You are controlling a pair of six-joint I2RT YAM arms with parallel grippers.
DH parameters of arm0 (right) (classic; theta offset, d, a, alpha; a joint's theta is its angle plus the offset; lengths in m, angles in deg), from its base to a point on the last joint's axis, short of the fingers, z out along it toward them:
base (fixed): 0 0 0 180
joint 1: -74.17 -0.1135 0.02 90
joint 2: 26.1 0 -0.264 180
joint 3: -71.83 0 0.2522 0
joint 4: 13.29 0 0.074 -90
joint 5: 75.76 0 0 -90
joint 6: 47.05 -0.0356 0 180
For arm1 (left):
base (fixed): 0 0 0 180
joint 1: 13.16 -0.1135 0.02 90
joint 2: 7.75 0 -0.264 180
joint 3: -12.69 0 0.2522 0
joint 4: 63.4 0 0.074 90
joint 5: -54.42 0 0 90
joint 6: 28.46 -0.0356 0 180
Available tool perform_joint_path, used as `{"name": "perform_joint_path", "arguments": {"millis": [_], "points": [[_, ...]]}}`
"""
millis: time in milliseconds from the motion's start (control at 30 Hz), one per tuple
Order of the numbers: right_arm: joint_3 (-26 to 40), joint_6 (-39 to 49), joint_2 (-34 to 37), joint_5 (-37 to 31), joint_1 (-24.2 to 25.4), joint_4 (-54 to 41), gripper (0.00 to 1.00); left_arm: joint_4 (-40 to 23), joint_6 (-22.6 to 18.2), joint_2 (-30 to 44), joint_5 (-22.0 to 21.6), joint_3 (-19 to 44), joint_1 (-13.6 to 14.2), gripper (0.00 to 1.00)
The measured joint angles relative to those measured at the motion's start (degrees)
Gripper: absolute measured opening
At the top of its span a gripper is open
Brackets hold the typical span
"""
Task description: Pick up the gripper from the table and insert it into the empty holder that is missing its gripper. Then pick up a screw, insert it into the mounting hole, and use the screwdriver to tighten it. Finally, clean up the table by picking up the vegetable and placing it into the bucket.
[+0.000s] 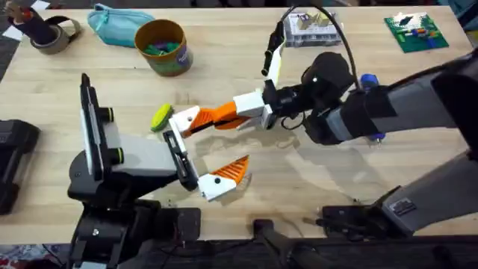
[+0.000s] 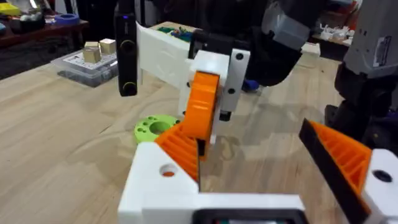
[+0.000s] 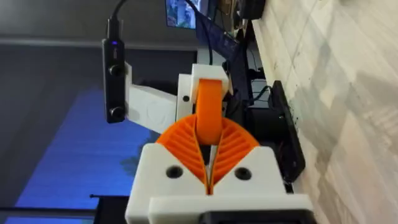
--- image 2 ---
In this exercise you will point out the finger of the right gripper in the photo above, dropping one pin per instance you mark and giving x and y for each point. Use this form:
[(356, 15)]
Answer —
[(202, 102), (234, 77)]

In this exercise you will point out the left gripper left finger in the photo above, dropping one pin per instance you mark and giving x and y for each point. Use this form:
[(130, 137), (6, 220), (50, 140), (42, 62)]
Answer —
[(149, 186)]

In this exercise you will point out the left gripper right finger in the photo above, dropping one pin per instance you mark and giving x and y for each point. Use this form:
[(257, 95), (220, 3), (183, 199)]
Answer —
[(345, 161)]

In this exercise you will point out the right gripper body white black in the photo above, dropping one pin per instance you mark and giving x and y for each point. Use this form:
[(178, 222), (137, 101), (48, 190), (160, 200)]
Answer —
[(161, 56)]

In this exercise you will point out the orange ribbed wedge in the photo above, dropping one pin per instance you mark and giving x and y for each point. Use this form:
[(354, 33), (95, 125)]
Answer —
[(182, 149)]

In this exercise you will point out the green board with toy blocks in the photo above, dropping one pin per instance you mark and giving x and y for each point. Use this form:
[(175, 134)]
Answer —
[(177, 33)]

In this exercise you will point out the green disc with holes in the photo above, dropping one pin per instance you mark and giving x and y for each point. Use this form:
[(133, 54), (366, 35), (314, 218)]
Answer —
[(146, 127)]

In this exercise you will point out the clear box with brass blocks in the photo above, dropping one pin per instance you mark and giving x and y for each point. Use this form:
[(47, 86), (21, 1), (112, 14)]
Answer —
[(87, 67)]

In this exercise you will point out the blue tape roll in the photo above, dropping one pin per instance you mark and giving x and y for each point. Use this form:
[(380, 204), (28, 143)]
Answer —
[(66, 19)]

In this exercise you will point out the heap of white parts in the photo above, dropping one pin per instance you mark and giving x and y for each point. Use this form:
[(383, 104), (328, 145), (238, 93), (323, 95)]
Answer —
[(337, 32)]

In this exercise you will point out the dark side table with clutter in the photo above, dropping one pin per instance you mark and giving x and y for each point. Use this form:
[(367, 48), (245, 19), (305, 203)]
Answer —
[(37, 31)]

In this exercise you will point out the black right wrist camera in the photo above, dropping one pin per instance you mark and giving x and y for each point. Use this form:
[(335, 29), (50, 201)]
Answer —
[(126, 62)]

